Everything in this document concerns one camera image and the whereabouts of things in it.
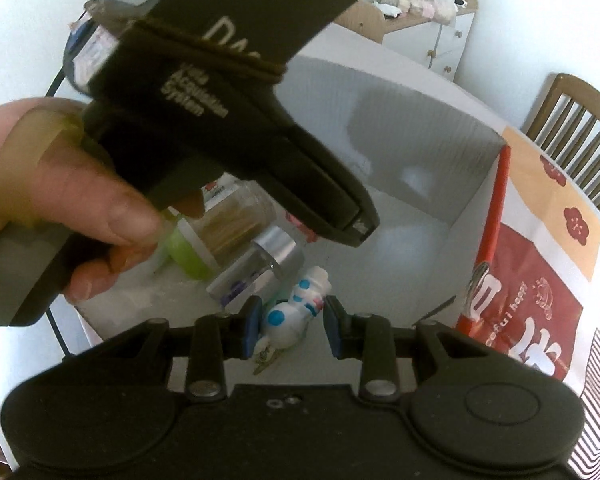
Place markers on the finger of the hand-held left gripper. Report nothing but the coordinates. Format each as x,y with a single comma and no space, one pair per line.
305,190
340,180

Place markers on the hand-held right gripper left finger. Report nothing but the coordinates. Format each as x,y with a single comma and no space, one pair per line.
250,330

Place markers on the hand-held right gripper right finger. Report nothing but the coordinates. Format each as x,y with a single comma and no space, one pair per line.
334,332

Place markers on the clear vial with silver cap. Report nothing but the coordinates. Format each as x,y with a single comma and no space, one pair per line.
275,250

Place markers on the toothpick jar with green lid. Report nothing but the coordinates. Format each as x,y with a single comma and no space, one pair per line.
230,230

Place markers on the red cardboard box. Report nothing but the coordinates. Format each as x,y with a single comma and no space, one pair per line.
405,125

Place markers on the person's left hand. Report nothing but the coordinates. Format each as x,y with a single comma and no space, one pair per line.
55,180

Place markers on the wooden side cabinet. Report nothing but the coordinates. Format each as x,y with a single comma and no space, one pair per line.
445,35

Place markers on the wooden chair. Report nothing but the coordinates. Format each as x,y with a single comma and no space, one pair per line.
570,85

